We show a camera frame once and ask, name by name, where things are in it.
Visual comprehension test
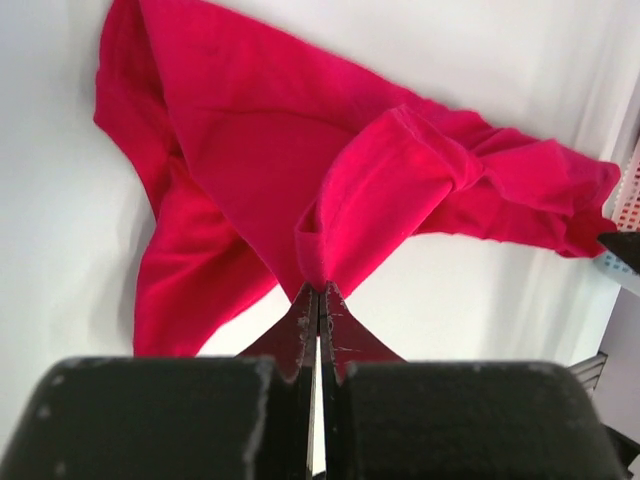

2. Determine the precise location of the white plastic laundry basket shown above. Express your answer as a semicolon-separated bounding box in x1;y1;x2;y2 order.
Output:
595;145;639;296

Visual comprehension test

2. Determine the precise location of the aluminium frame rail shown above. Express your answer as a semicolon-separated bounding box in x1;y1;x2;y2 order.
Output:
569;352;608;397

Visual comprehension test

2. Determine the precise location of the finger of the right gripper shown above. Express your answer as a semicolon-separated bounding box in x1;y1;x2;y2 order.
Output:
598;231;640;274

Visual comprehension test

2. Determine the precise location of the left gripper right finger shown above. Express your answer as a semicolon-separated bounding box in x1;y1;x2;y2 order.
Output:
319;284;628;479

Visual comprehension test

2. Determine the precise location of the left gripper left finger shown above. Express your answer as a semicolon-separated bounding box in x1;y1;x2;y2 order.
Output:
1;286;318;479

